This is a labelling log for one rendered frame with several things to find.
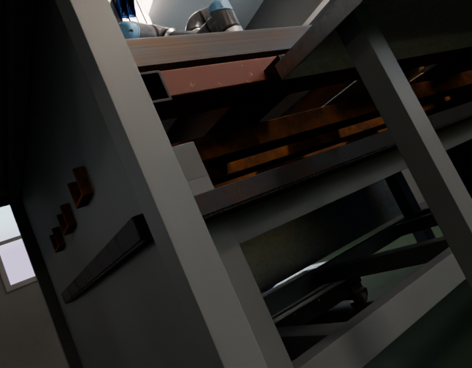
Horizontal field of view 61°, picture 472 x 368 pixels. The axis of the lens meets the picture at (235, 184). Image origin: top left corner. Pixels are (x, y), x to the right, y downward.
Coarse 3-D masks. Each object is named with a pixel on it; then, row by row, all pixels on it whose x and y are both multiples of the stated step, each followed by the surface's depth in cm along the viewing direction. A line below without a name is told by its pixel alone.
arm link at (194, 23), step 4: (196, 12) 190; (192, 16) 190; (196, 16) 188; (200, 16) 188; (188, 20) 190; (192, 20) 188; (196, 20) 188; (200, 20) 188; (188, 24) 189; (192, 24) 187; (196, 24) 187; (200, 24) 188; (188, 28) 188; (192, 28) 186; (196, 28) 186
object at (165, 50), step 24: (144, 48) 65; (168, 48) 67; (192, 48) 70; (216, 48) 73; (240, 48) 76; (264, 48) 79; (288, 48) 82; (408, 72) 149; (288, 96) 125; (312, 96) 124; (168, 120) 96; (192, 120) 98; (216, 120) 106; (264, 120) 137
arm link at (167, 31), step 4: (152, 24) 163; (160, 28) 163; (164, 28) 163; (168, 28) 162; (172, 28) 162; (160, 32) 162; (164, 32) 161; (168, 32) 161; (172, 32) 161; (176, 32) 159; (180, 32) 158; (184, 32) 156; (188, 32) 155; (192, 32) 154; (160, 36) 162; (164, 36) 161
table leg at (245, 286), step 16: (192, 160) 63; (192, 176) 62; (208, 176) 63; (192, 192) 61; (208, 224) 61; (224, 224) 62; (224, 240) 61; (224, 256) 60; (240, 256) 61; (240, 272) 60; (240, 288) 59; (256, 288) 61; (256, 304) 60; (256, 320) 59; (272, 320) 60; (256, 336) 58; (272, 336) 59; (272, 352) 58
